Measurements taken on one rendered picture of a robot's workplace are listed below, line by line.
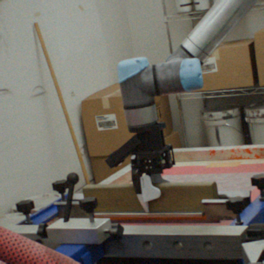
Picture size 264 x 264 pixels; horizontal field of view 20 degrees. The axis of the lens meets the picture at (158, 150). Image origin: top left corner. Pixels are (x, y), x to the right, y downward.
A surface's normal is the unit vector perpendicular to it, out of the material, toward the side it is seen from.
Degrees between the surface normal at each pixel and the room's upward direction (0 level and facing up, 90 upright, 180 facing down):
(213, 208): 90
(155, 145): 90
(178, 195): 90
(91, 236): 90
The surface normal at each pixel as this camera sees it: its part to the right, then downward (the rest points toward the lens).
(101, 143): -0.37, 0.29
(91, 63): 0.88, -0.04
